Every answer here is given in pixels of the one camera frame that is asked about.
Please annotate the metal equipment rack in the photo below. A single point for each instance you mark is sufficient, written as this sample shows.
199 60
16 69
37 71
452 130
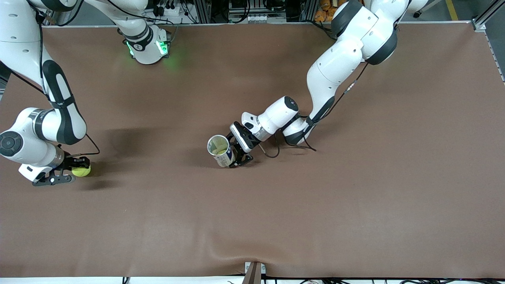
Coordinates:
256 17

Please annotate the yellow floor tape strip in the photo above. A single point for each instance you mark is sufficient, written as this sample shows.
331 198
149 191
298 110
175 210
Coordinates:
452 11

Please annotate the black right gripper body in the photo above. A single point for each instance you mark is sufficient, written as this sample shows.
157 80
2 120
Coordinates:
70 162

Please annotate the grey chair leg with castor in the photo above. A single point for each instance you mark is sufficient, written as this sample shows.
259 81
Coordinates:
424 8

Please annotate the yellow Wilson tennis ball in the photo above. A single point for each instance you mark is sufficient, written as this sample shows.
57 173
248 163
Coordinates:
81 172
217 149

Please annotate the camera post with metal bracket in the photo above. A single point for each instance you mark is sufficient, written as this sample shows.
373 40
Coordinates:
254 276

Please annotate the clear tennis ball can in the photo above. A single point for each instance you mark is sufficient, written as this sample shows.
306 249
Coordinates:
227 159

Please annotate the orange packaged items pile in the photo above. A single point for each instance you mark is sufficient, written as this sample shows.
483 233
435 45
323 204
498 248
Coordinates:
323 12

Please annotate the white power strip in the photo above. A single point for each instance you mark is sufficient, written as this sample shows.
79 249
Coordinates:
169 10

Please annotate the aluminium frame upright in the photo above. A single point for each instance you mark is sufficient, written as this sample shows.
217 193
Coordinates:
307 10
203 12

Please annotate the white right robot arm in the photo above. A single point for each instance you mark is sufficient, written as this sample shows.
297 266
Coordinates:
23 51

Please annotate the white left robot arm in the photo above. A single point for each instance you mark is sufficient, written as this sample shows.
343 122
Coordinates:
339 67

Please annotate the brown table mat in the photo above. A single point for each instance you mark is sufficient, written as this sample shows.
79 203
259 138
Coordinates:
276 217

